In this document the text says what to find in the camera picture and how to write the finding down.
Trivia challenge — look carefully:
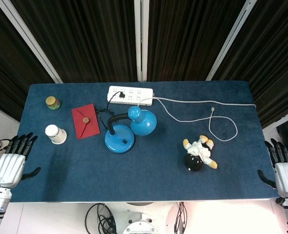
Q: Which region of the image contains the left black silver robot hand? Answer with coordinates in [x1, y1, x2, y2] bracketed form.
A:
[0, 132, 41, 189]

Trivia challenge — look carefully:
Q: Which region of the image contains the blue gooseneck desk lamp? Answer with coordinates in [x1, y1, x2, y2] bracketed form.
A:
[104, 106, 157, 154]

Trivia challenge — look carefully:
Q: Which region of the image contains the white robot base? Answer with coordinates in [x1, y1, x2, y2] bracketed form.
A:
[121, 201, 175, 234]

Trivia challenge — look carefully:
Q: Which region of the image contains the black white shoe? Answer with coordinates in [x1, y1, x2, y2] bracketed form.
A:
[0, 137, 12, 157]

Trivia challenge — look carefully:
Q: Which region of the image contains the white paper cup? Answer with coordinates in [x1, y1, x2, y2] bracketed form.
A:
[44, 124, 68, 145]

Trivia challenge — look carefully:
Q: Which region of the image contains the small jar with gold lid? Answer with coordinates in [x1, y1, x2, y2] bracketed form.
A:
[45, 96, 61, 111]

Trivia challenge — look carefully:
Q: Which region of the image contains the red envelope with gold seal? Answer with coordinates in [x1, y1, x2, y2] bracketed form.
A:
[71, 103, 101, 140]

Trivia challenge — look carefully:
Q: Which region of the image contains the black white plush toy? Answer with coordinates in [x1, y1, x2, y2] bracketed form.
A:
[182, 135, 218, 173]

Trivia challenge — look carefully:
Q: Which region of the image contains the blue fabric table cloth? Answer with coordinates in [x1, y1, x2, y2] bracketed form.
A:
[11, 81, 280, 203]

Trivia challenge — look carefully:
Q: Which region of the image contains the white power strip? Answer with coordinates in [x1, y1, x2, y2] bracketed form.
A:
[106, 85, 154, 107]

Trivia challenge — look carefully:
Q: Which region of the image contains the dark pleated curtain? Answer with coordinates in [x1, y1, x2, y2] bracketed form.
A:
[0, 0, 288, 129]

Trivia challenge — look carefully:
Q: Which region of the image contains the long white charging cable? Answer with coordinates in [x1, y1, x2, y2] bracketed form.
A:
[156, 97, 238, 142]

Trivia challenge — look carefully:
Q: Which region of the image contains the black cable bundle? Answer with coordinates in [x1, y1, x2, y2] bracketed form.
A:
[84, 202, 117, 234]
[174, 201, 189, 234]

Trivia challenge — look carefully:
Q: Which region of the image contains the white power strip cord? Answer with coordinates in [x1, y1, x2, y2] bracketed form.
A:
[152, 96, 257, 107]

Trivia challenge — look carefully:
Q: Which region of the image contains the white frame post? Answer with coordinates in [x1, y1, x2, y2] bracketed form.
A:
[133, 0, 150, 82]
[0, 0, 63, 84]
[205, 0, 260, 81]

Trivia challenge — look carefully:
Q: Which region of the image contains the black power plug with cable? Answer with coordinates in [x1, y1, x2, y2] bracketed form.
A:
[95, 90, 125, 129]

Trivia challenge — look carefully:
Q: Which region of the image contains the short white charging cable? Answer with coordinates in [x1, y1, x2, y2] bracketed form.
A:
[137, 97, 155, 108]

